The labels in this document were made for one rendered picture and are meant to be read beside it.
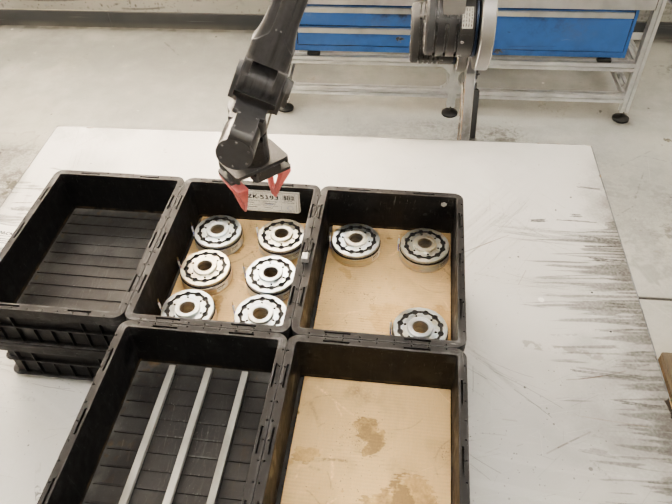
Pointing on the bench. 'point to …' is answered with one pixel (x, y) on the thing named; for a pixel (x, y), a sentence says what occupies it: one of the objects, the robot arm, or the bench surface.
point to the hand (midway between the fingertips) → (258, 198)
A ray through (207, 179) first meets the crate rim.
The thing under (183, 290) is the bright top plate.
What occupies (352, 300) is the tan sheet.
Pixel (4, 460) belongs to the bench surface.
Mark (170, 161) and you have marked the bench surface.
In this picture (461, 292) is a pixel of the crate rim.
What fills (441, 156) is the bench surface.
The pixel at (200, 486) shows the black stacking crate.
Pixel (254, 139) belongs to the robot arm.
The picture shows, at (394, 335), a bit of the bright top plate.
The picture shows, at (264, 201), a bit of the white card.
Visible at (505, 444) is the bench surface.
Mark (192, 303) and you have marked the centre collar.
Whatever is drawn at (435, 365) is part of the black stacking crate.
